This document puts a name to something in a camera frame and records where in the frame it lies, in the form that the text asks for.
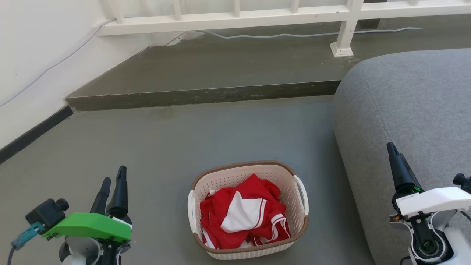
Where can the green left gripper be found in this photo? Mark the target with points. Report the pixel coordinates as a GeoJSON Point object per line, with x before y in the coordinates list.
{"type": "Point", "coordinates": [88, 224]}

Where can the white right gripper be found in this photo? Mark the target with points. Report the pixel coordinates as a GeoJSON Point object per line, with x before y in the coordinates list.
{"type": "Point", "coordinates": [430, 200]}

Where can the cream plastic laundry basket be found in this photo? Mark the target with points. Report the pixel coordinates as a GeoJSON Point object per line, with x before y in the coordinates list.
{"type": "Point", "coordinates": [243, 173]}

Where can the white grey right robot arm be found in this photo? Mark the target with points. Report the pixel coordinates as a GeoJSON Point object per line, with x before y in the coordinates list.
{"type": "Point", "coordinates": [430, 239]}

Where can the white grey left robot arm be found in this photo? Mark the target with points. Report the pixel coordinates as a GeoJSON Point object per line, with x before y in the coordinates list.
{"type": "Point", "coordinates": [88, 252]}

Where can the grey fabric sofa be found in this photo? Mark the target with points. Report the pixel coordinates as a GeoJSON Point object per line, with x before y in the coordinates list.
{"type": "Point", "coordinates": [412, 103]}

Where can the black baseboard strip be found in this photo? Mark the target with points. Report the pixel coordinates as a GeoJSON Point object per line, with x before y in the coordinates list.
{"type": "Point", "coordinates": [33, 134]}

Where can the red white sports garment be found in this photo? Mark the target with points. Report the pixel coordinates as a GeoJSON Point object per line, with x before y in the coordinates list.
{"type": "Point", "coordinates": [250, 198]}

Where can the white wooden railing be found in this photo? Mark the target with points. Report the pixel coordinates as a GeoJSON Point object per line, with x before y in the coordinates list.
{"type": "Point", "coordinates": [228, 20]}

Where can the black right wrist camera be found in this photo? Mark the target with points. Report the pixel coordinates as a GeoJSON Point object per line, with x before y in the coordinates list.
{"type": "Point", "coordinates": [463, 181]}

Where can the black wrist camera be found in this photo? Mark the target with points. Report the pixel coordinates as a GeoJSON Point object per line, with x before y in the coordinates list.
{"type": "Point", "coordinates": [46, 213]}
{"type": "Point", "coordinates": [463, 181]}

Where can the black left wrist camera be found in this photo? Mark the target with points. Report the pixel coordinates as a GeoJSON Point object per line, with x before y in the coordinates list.
{"type": "Point", "coordinates": [46, 213]}

